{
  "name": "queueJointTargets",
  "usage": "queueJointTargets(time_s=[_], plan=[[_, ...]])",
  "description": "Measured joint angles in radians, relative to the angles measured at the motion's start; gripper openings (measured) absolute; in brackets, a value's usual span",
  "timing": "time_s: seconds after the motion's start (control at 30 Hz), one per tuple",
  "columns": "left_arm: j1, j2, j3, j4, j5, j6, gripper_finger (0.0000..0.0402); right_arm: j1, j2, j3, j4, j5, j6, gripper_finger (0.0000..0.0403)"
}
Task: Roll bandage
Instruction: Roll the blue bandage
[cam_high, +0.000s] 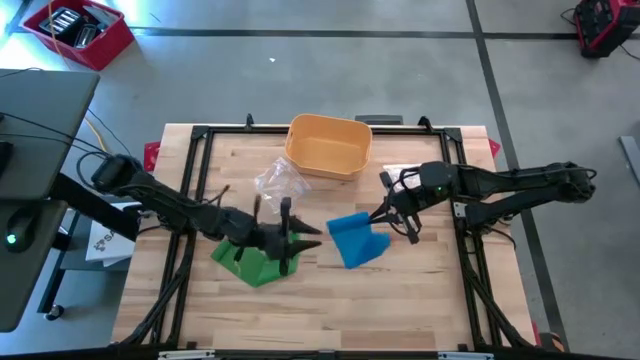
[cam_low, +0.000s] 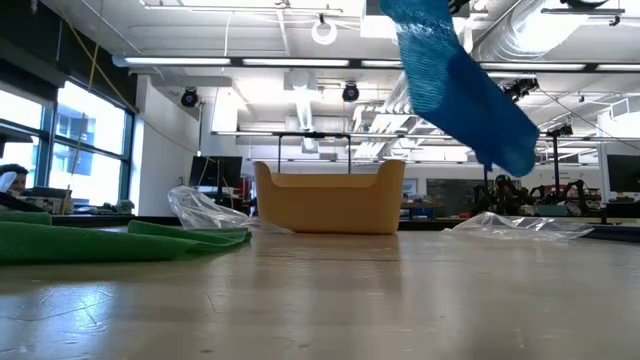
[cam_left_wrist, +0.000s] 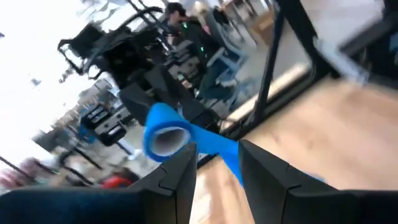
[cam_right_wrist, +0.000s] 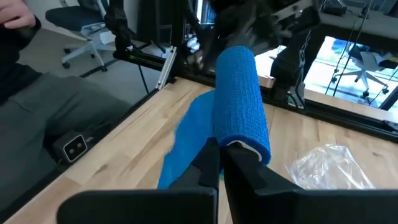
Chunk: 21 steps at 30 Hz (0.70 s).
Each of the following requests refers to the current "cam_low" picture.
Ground blue elastic bandage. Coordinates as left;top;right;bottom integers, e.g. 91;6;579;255
379;0;540;178

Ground green elastic bandage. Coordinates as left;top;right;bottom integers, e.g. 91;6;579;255
0;211;253;265

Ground yellow plastic bin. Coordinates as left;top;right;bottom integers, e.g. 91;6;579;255
253;159;407;235

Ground black computer monitor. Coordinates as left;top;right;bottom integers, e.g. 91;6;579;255
606;153;640;194
188;155;244;189

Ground clear plastic bag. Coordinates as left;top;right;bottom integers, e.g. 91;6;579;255
167;185;294;235
442;211;595;242

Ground black background robot arms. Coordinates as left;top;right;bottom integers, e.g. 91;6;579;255
472;174;594;217

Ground black ceiling track light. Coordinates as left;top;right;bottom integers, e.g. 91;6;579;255
502;77;540;104

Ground person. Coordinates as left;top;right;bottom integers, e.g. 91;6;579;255
0;163;30;197

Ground black background rig frame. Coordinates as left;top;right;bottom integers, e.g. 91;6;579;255
482;124;574;197
277;131;353;175

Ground white cable coil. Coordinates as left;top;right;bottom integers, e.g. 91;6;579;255
310;14;339;46

